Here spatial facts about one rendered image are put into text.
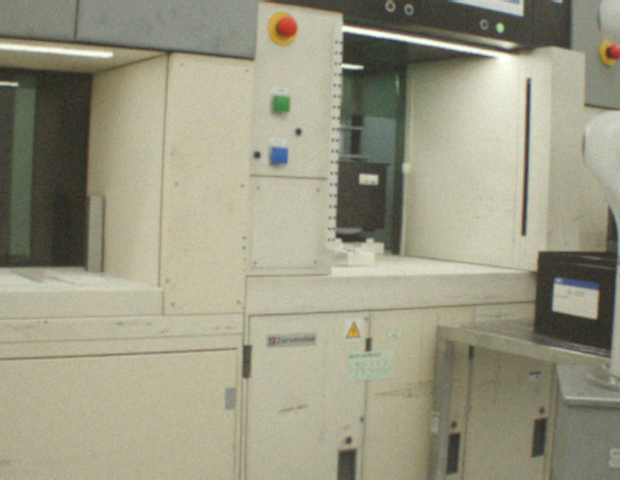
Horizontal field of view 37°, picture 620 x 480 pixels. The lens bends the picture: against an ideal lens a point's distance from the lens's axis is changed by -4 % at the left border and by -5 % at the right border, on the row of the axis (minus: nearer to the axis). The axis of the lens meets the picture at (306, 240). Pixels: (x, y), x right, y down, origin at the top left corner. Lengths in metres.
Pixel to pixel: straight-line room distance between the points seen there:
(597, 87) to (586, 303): 0.75
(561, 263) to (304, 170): 0.55
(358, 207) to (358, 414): 0.75
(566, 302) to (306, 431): 0.58
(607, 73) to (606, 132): 1.04
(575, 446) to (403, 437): 0.76
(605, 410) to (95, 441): 0.89
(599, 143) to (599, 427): 0.42
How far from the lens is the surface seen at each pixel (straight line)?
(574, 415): 1.41
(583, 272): 1.91
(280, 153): 1.85
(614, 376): 1.51
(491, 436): 2.30
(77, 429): 1.74
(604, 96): 2.49
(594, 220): 2.47
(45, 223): 2.14
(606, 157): 1.46
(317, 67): 1.92
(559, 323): 1.97
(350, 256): 2.20
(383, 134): 2.93
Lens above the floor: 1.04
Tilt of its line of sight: 3 degrees down
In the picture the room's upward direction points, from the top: 2 degrees clockwise
